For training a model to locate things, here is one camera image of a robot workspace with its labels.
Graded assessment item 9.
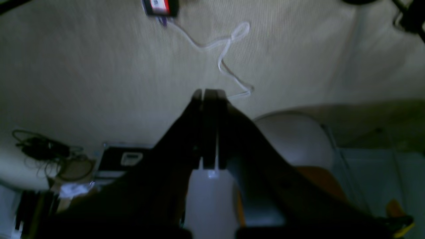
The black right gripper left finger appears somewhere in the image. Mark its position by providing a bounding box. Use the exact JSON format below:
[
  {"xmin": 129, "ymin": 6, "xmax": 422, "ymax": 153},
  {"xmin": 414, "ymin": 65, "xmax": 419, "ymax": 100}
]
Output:
[{"xmin": 50, "ymin": 90, "xmax": 202, "ymax": 239}]

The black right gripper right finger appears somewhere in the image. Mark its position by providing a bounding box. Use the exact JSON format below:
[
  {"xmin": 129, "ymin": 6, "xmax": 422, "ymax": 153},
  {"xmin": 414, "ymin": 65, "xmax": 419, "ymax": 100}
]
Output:
[{"xmin": 203, "ymin": 89, "xmax": 412, "ymax": 239}]

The black case with label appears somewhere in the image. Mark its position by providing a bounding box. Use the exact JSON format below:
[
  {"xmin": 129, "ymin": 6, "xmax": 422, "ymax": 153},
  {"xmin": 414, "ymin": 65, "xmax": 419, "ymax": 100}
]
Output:
[{"xmin": 94, "ymin": 142, "xmax": 153, "ymax": 185}]

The white round stool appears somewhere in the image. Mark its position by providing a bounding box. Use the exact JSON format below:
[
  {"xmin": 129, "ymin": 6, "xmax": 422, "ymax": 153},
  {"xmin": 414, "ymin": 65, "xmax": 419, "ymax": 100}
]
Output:
[{"xmin": 254, "ymin": 111, "xmax": 334, "ymax": 171}]

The red black device on floor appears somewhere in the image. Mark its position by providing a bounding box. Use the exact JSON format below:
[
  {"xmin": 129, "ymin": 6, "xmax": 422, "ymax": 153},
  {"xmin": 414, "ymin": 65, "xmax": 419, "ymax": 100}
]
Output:
[{"xmin": 141, "ymin": 0, "xmax": 180, "ymax": 18}]

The black cable bundle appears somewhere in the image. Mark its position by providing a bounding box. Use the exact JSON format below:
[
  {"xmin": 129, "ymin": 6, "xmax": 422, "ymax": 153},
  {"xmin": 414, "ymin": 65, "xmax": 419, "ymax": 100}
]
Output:
[{"xmin": 12, "ymin": 129, "xmax": 97, "ymax": 181}]

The white cable on floor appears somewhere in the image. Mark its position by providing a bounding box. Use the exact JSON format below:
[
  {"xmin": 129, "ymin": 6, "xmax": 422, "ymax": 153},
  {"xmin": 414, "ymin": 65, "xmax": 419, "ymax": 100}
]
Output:
[{"xmin": 166, "ymin": 21, "xmax": 255, "ymax": 100}]

